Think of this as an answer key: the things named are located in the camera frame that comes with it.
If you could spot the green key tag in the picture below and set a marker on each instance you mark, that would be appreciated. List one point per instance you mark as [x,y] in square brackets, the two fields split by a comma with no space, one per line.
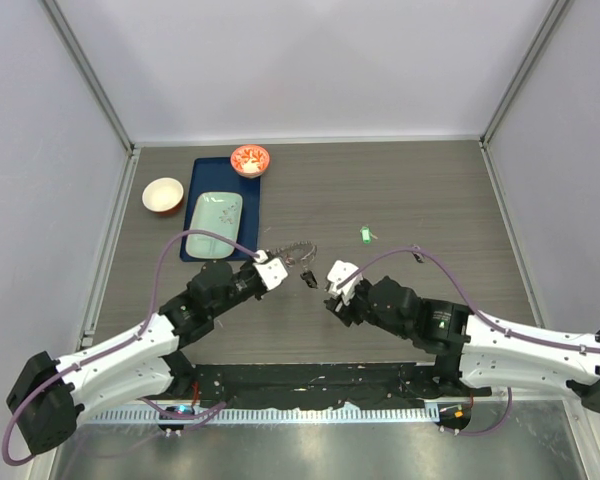
[366,235]

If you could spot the light green rectangular plate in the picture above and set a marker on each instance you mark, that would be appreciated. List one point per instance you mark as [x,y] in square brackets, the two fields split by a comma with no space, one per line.
[219,213]

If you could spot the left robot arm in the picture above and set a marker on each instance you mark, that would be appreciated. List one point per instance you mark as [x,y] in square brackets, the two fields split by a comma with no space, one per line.
[52,397]

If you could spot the slotted cable duct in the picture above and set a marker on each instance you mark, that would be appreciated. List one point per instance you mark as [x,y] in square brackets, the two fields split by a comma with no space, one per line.
[142,414]

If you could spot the blue tray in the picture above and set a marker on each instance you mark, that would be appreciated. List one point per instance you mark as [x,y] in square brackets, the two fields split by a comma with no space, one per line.
[217,175]

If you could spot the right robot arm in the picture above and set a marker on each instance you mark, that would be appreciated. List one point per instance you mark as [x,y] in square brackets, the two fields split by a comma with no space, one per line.
[473,350]

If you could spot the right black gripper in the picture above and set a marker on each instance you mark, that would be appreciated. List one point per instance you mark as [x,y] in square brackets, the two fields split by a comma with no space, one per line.
[347,312]

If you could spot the red patterned bowl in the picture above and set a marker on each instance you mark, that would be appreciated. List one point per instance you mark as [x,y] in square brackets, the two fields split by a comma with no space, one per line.
[250,161]

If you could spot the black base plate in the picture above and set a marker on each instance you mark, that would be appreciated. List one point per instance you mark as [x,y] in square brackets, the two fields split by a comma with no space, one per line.
[368,386]

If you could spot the metal disc key organizer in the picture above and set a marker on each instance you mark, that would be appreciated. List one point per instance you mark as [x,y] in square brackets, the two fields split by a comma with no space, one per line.
[301,253]

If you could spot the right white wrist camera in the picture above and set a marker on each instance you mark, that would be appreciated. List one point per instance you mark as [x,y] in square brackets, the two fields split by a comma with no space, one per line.
[342,279]

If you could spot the black-head key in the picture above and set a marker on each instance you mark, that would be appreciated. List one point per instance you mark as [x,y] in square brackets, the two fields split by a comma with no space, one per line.
[417,254]
[309,278]

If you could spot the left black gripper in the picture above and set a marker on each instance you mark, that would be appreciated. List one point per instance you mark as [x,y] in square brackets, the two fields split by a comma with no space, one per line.
[250,266]

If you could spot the white and red bowl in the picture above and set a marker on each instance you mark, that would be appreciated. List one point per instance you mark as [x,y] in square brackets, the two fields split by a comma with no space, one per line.
[163,196]

